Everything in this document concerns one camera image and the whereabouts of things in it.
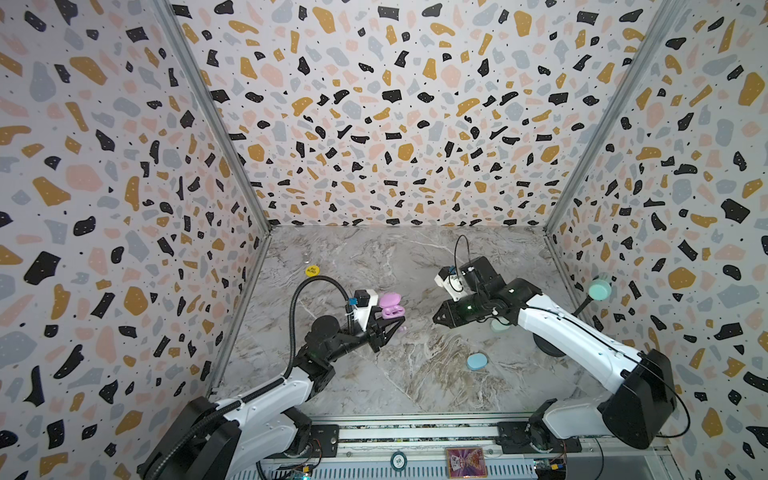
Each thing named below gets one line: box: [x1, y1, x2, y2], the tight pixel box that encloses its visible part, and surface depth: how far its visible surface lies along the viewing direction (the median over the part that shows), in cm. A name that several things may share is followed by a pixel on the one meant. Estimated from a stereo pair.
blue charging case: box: [466, 353, 488, 371], surface depth 87 cm
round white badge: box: [390, 449, 408, 472], surface depth 73 cm
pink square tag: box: [446, 448, 488, 479], surface depth 72 cm
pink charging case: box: [378, 292, 405, 320], surface depth 75 cm
